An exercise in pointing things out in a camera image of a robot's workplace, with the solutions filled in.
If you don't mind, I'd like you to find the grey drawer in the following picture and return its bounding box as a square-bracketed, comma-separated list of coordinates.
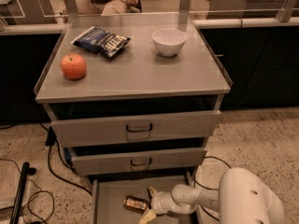
[90, 173, 190, 224]
[72, 147, 207, 175]
[51, 110, 221, 147]

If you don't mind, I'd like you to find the black floor cable left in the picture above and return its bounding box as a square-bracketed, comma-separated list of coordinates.
[38, 122, 93, 196]

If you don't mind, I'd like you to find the blue chip bag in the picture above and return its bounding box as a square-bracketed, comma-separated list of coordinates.
[71, 27, 130, 59]

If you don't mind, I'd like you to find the top grey drawer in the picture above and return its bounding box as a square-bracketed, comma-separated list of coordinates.
[51, 110, 221, 147]

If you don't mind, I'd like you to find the thin black looped cable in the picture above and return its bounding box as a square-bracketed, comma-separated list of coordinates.
[0, 158, 56, 224]

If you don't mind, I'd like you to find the black pole on floor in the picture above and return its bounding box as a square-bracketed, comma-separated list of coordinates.
[9, 161, 30, 224]

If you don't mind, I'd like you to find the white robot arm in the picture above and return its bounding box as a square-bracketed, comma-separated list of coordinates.
[137, 168, 285, 224]

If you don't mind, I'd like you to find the middle grey drawer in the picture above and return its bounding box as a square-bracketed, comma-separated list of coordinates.
[72, 147, 207, 175]

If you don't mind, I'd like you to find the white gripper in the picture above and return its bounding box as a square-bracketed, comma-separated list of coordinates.
[137, 187, 172, 224]

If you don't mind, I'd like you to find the bottom grey drawer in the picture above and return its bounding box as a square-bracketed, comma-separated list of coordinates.
[90, 173, 190, 224]

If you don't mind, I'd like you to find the grey drawer cabinet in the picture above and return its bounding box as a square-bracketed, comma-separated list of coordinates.
[34, 12, 234, 224]

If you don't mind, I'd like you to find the white bowl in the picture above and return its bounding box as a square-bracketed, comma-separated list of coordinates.
[152, 28, 187, 57]

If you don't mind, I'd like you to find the black floor cable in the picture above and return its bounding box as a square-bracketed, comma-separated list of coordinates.
[38, 122, 93, 196]
[193, 155, 233, 222]

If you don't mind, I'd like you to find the black floor cable right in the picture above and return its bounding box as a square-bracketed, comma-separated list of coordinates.
[193, 155, 233, 222]

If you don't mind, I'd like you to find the red apple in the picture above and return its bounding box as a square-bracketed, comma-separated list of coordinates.
[60, 53, 87, 80]

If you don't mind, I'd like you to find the orange soda can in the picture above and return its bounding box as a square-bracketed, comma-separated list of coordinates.
[123, 195, 149, 213]

